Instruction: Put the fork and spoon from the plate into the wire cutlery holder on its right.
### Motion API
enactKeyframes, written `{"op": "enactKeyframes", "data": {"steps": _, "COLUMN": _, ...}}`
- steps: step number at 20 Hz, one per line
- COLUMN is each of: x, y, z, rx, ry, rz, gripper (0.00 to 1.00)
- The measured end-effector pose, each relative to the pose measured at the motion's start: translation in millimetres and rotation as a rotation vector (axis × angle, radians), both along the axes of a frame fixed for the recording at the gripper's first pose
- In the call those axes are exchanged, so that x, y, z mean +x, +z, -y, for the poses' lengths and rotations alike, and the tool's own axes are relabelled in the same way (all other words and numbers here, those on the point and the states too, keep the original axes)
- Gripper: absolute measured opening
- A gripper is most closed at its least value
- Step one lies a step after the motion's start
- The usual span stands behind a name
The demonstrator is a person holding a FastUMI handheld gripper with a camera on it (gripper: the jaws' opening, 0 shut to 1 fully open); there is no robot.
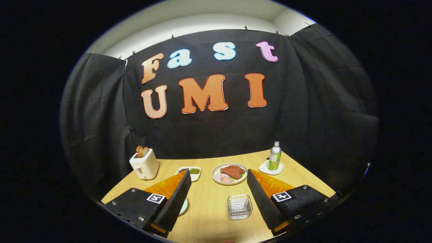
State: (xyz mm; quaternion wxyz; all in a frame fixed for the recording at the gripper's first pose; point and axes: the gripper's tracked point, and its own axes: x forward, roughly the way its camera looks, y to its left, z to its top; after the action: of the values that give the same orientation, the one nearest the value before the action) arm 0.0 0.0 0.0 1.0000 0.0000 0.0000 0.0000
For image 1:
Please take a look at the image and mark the white divided bean tray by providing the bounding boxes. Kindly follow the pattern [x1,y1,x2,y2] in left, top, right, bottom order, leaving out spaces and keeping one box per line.
[175,166,202,182]

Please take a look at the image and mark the metal wire cutlery basket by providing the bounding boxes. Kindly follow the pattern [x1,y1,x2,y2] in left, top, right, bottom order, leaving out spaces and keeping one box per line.
[227,194,253,221]

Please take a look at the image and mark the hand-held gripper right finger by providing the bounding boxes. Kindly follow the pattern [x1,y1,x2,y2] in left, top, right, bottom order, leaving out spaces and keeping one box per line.
[247,169,343,237]

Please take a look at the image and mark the white round food plate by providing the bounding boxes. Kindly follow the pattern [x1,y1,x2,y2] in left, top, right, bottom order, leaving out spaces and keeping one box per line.
[212,163,248,186]

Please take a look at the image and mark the cream white toaster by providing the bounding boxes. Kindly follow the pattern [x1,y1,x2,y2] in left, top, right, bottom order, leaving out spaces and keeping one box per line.
[129,148,160,180]

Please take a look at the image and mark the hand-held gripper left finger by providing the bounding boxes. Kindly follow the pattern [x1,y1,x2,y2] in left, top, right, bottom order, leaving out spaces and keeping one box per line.
[105,170,192,238]

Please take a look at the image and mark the pink ham slices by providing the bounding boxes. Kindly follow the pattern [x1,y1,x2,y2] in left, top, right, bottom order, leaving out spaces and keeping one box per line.
[215,173,235,184]

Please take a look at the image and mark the green label metal bottle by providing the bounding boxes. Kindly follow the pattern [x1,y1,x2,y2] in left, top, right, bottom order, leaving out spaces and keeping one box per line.
[268,141,282,171]

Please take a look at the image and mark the white square coaster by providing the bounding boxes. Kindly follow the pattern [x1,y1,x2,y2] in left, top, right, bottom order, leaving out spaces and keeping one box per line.
[259,159,285,176]

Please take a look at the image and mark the brown steak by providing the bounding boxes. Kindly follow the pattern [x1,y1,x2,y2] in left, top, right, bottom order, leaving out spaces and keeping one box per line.
[220,165,246,180]

